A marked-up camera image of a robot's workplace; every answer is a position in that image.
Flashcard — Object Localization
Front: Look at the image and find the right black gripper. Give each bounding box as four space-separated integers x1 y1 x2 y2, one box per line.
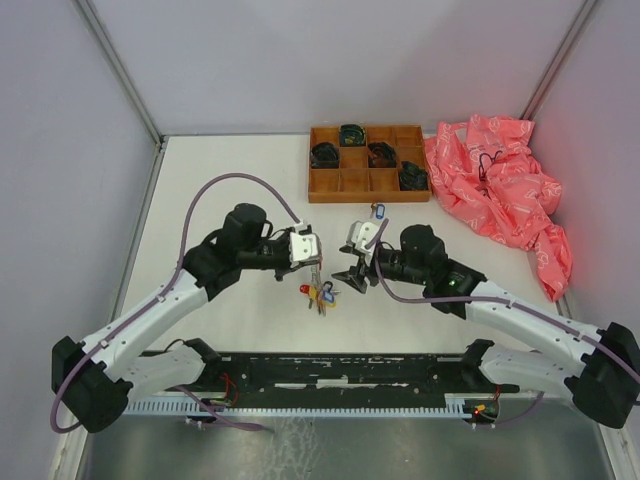
331 244 428 295

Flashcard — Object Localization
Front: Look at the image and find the keyring bunch with red opener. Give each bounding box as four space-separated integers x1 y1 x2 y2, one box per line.
299 264 341 317

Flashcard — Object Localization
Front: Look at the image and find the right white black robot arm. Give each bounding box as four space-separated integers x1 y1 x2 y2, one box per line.
333 221 639 429

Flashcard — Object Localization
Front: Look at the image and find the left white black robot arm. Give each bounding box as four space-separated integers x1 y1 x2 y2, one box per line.
51 203 322 433

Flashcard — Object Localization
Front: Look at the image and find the key with blue tag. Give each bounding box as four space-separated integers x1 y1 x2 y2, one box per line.
369 202 386 220

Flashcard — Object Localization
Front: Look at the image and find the wooden compartment tray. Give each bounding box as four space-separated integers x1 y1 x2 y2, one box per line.
307 124 431 204

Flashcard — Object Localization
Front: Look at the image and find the black item left compartment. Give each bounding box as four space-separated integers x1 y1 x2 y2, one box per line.
310 142 340 169

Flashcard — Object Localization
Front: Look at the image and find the black item compartment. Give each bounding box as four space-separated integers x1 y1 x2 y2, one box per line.
339 124 367 147
398 161 428 191
310 142 340 169
367 142 397 168

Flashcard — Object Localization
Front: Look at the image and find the black item right compartment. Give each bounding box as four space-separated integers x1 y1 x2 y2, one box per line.
398 161 428 191

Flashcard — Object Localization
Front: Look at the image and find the black item middle compartment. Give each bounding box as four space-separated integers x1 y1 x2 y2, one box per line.
367 142 397 168

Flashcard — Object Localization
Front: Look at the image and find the black item top compartment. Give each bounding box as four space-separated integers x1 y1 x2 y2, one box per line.
339 124 367 147

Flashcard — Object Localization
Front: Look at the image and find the pink plastic bag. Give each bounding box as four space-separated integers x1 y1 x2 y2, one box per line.
424 114 573 302

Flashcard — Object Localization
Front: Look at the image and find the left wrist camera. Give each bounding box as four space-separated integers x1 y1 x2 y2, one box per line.
289 222 322 264

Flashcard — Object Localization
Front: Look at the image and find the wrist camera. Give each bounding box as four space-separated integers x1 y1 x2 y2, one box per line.
289 222 322 264
346 219 389 264

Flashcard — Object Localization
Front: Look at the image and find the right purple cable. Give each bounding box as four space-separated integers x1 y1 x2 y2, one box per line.
367 219 601 431

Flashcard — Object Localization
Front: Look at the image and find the purple cable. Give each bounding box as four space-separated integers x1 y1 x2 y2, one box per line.
367 219 601 431
49 172 306 434

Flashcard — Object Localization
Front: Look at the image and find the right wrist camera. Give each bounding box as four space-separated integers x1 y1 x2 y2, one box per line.
346 219 389 264

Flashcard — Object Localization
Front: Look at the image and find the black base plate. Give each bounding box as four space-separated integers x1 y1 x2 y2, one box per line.
139 349 521 401

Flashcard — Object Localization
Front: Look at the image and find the white slotted cable duct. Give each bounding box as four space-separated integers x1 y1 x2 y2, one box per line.
119 393 501 416

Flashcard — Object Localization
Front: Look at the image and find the aluminium frame rail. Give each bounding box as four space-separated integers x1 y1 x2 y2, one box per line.
74 0 166 146

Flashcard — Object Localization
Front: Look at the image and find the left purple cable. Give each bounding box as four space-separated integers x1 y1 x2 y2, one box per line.
49 172 306 434

